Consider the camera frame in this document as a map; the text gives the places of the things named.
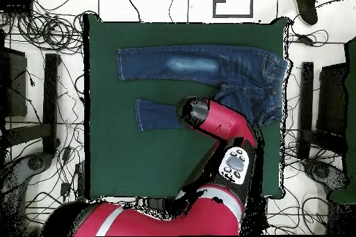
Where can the black power strip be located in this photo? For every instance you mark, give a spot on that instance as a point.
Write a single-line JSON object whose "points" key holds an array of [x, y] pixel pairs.
{"points": [[80, 178]]}

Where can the black power adapter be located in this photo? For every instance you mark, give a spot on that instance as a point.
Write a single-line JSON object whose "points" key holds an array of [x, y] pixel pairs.
{"points": [[65, 189], [305, 39]]}

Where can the green cloth sheet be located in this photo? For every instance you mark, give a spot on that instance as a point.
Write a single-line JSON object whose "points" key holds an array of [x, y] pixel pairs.
{"points": [[351, 137]]}

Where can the person's foot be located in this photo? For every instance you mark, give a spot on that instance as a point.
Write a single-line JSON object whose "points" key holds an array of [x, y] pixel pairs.
{"points": [[306, 3]]}

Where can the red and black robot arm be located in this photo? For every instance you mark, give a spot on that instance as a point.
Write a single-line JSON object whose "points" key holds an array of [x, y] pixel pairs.
{"points": [[222, 120]]}

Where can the grey square frame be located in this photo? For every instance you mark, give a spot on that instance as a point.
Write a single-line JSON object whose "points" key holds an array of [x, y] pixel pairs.
{"points": [[251, 0]]}

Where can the dark green table cloth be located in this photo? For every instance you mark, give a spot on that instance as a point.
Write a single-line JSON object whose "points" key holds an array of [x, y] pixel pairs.
{"points": [[139, 159]]}

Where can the blue denim jeans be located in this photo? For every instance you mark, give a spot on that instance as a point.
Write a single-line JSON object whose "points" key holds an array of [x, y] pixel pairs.
{"points": [[194, 64]]}

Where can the black stand foot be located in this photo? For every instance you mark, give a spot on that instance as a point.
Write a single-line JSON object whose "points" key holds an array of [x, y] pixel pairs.
{"points": [[50, 95], [306, 103]]}

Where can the dark box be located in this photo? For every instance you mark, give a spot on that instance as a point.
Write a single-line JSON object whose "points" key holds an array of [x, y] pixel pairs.
{"points": [[16, 87], [332, 100]]}

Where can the grey office chair base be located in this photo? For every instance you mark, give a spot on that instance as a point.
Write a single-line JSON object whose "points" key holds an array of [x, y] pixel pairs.
{"points": [[16, 175], [322, 171]]}

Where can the flat black box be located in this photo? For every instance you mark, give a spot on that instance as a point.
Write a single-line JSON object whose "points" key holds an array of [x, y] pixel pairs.
{"points": [[16, 5]]}

